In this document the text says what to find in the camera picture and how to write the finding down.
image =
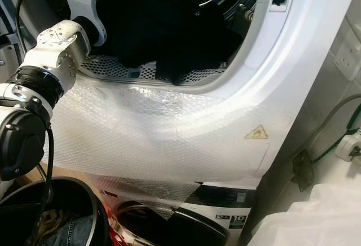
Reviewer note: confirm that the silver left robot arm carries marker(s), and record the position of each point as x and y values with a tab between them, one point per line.
59	48

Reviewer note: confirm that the yellow triangle warning sticker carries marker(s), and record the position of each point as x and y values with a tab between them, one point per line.
257	134

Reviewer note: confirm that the white washing machine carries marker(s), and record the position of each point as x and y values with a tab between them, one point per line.
225	201

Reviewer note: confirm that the white wall socket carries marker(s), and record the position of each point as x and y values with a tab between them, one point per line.
347	62

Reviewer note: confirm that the clear bubble wrap sheet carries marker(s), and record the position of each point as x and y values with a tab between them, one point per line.
146	144

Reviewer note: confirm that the grey open dryer door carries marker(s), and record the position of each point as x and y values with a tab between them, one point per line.
8	43

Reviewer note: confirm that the white plug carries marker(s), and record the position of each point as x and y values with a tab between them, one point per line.
347	147

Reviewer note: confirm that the black metal bracket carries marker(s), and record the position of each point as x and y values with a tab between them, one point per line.
303	170

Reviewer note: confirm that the white tumble dryer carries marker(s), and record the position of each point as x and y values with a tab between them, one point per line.
299	60

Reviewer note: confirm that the perforated metal lint filter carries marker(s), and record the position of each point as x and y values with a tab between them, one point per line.
107	65

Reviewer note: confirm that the blue denim jeans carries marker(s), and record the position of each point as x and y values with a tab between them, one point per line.
73	232

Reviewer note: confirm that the white plastic bag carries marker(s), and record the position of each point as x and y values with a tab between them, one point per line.
316	218

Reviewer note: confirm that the black laundry basket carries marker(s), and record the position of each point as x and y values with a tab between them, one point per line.
90	201

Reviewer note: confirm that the round dark washer door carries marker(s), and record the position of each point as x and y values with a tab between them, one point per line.
169	226

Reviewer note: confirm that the brown cloth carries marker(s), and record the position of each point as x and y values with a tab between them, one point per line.
45	224

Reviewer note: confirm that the black clothes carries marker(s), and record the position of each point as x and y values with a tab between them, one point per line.
158	31

